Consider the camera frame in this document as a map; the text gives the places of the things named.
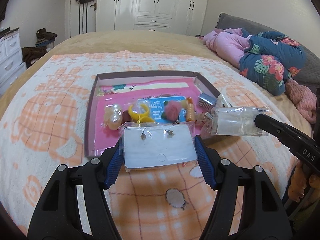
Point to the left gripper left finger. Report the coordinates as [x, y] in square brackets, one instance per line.
[73, 204]

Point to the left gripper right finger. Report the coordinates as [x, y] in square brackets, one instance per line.
[246, 206]

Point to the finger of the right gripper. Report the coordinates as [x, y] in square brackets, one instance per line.
[288, 135]

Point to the white card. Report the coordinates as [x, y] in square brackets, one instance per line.
[236, 121]

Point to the cream white hair claw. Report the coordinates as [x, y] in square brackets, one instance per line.
[222, 101]

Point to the small comb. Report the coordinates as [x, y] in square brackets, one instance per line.
[206, 101]

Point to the earring card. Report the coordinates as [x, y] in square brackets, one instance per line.
[152, 145]

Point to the pearl hair tie packet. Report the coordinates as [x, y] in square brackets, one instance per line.
[113, 116]

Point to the pink pompom hair clip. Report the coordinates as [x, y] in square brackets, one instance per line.
[172, 111]

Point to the sheer brown bow hair clip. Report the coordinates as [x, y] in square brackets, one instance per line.
[205, 122]

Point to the orange spiral hair clip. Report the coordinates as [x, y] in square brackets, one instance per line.
[188, 105]

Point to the maroon oval hair clip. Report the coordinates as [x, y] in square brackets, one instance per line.
[126, 116]

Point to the right hand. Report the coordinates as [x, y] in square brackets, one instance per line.
[299, 183]

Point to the dark pink knitted blanket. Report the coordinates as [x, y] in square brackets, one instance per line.
[303, 99]

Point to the blue floral quilt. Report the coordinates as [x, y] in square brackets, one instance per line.
[271, 59]

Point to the orange white fleece blanket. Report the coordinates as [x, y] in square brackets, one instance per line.
[44, 126]

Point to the pink quilt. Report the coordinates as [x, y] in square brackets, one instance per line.
[228, 44]

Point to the pink book blue label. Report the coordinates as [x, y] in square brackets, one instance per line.
[153, 93]

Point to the brown shallow cardboard tray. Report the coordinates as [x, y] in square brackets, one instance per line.
[202, 83]

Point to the white drawer cabinet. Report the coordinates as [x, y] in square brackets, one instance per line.
[12, 65]

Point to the tan bed cover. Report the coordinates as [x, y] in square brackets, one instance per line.
[113, 42]

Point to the dark clothes pile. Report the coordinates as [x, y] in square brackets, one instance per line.
[31, 54]

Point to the white wardrobe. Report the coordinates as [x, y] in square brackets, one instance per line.
[183, 17]

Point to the white door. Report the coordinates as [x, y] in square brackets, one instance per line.
[79, 18]

